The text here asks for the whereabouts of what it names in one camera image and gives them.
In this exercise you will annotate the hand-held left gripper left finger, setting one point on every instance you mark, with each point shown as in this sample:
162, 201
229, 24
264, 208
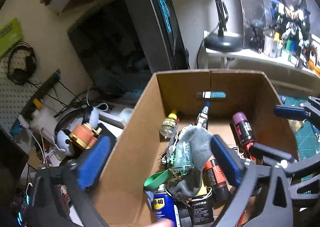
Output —
95, 162

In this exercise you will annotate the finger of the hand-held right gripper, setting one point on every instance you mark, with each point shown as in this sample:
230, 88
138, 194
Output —
272, 153
287, 112

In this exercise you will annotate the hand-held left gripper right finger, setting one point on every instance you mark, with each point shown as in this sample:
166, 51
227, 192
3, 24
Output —
225, 162

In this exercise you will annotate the black can red label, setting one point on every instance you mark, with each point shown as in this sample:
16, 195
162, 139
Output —
216, 179

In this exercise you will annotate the grey sock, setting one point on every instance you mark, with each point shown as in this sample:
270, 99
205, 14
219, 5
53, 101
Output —
197, 142

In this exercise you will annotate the brown cardboard box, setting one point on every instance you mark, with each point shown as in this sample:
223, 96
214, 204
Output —
130, 157

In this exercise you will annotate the black spray can pink cap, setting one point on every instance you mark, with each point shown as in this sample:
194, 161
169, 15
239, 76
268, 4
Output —
242, 129

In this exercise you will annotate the clear plastic container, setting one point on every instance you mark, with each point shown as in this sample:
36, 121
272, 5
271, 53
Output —
183, 154

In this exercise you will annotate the black bottle white label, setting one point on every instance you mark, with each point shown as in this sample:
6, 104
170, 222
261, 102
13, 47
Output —
202, 212

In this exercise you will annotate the glass bottle yellow cap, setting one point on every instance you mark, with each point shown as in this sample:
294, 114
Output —
168, 127

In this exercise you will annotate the blue yellow spray can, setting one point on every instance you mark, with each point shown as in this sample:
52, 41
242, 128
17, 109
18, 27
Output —
162, 207

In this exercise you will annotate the person's left hand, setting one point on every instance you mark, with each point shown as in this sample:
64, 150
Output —
165, 224

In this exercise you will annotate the green cutting mat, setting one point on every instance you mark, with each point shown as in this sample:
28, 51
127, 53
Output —
302, 132

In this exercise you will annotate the orange gold cylinder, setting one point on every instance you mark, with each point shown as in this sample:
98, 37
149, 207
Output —
82, 133

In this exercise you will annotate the white headphones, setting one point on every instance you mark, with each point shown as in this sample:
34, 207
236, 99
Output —
63, 139

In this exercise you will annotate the white plastic box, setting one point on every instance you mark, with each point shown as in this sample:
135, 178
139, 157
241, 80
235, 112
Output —
125, 114

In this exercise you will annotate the dog print paper bucket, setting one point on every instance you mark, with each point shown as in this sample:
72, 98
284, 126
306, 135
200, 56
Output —
315, 62

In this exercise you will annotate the green bottle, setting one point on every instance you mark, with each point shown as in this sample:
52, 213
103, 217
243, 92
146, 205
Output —
290, 47

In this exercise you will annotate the white shelf riser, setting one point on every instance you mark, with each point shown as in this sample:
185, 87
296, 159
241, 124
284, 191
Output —
250, 57

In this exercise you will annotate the clear bottle white label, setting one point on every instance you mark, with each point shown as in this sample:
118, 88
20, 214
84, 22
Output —
270, 47

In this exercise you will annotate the white jug yellow cap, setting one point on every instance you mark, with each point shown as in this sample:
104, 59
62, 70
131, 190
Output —
42, 117

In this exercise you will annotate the small bottle yellow cap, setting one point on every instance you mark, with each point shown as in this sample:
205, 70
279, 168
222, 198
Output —
278, 42

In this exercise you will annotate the white blue robot model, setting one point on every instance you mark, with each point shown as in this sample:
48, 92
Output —
292, 27

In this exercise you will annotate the black power strip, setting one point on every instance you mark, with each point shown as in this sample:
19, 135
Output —
45, 87

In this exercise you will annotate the black desk lamp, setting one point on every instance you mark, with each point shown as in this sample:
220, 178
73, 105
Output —
222, 42

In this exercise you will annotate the white pegboard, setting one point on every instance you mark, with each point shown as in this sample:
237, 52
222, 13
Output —
10, 102

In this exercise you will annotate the black headphones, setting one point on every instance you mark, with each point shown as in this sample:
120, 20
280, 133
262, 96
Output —
16, 76

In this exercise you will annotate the black computer tower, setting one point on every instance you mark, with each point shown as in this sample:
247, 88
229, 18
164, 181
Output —
160, 42

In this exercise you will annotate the lime green box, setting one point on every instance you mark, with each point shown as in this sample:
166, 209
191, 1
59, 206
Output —
10, 34

